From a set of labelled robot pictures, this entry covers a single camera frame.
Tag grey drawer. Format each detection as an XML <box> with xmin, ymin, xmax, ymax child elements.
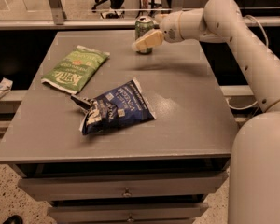
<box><xmin>48</xmin><ymin>203</ymin><xmax>208</xmax><ymax>224</ymax></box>
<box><xmin>18</xmin><ymin>172</ymin><xmax>228</xmax><ymax>201</ymax></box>

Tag white cable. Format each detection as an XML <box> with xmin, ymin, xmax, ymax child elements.
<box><xmin>225</xmin><ymin>14</ymin><xmax>270</xmax><ymax>112</ymax></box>

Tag upper grey drawer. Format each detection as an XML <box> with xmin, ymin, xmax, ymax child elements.
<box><xmin>18</xmin><ymin>172</ymin><xmax>228</xmax><ymax>201</ymax></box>

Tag metal railing frame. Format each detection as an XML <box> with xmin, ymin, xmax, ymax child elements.
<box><xmin>0</xmin><ymin>0</ymin><xmax>280</xmax><ymax>30</ymax></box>

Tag lower grey drawer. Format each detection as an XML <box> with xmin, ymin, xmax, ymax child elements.
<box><xmin>48</xmin><ymin>203</ymin><xmax>208</xmax><ymax>224</ymax></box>

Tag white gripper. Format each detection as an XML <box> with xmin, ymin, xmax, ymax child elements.
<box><xmin>132</xmin><ymin>12</ymin><xmax>181</xmax><ymax>51</ymax></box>

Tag grey drawer cabinet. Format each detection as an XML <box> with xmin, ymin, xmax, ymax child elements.
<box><xmin>0</xmin><ymin>31</ymin><xmax>237</xmax><ymax>224</ymax></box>

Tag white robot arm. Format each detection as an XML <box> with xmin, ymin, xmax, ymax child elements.
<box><xmin>133</xmin><ymin>0</ymin><xmax>280</xmax><ymax>224</ymax></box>

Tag black shoe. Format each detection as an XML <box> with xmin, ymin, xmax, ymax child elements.
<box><xmin>3</xmin><ymin>215</ymin><xmax>23</xmax><ymax>224</ymax></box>

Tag green chip bag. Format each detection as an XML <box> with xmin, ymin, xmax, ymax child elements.
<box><xmin>41</xmin><ymin>45</ymin><xmax>110</xmax><ymax>94</ymax></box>

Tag white packet on ledge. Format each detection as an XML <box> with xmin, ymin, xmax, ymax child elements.
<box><xmin>0</xmin><ymin>78</ymin><xmax>13</xmax><ymax>99</ymax></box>

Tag blue chip bag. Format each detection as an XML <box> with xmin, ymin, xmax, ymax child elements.
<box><xmin>71</xmin><ymin>78</ymin><xmax>156</xmax><ymax>135</ymax></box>

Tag green soda can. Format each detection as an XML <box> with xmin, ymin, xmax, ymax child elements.
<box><xmin>134</xmin><ymin>15</ymin><xmax>155</xmax><ymax>55</ymax></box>

